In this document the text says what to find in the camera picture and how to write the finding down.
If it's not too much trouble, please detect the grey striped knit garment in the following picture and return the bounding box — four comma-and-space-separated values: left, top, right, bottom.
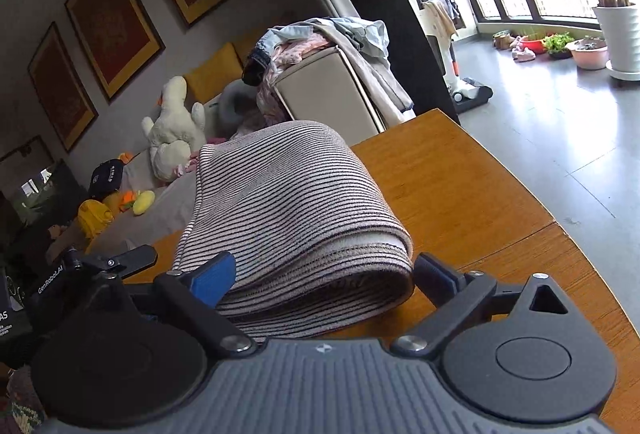
174, 126, 413, 340

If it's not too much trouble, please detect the pile of clothes on armrest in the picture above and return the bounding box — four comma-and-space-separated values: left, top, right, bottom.
242, 17, 416, 132

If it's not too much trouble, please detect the yellow plush toy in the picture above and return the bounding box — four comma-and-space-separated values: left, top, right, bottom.
77, 199, 114, 253

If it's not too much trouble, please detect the glass aquarium tank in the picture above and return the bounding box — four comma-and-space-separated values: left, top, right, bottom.
1, 135, 87, 225

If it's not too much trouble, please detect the orange plush toy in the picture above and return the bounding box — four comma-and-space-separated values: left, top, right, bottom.
118, 190, 138, 212

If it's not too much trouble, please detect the dark blue cap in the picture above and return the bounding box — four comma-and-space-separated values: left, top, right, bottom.
88, 159, 125, 201

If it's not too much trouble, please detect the white plush duck toy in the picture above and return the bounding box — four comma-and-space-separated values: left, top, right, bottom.
141, 76, 206, 183

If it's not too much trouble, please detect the grey neck pillow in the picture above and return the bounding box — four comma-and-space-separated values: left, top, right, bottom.
217, 80, 258, 137

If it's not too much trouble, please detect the framed red picture left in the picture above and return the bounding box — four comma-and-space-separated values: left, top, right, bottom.
28, 22, 99, 152

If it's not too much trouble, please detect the white vacuum cleaner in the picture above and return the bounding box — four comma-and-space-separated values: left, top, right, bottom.
416, 0, 494, 114

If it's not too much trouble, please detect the grey covered sofa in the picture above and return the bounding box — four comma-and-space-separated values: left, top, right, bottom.
46, 45, 417, 260

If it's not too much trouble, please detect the yellow cushion left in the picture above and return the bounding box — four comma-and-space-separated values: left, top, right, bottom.
184, 43, 243, 104

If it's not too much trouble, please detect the yellow cushion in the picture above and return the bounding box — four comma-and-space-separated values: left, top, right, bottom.
231, 29, 266, 67
184, 43, 243, 104

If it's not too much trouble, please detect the yellow cushion right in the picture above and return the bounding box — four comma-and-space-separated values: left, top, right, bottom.
231, 29, 266, 67

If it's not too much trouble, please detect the framed red picture middle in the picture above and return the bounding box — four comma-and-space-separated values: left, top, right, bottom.
65, 0, 165, 102

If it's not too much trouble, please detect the red basin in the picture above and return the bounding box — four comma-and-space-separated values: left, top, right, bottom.
521, 38, 547, 56

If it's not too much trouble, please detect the green plants tray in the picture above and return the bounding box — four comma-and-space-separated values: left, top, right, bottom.
542, 32, 575, 60

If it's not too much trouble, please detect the pink basin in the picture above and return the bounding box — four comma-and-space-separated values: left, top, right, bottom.
566, 36, 608, 71

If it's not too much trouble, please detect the white plant pot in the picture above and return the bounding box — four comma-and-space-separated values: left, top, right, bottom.
593, 5, 640, 82

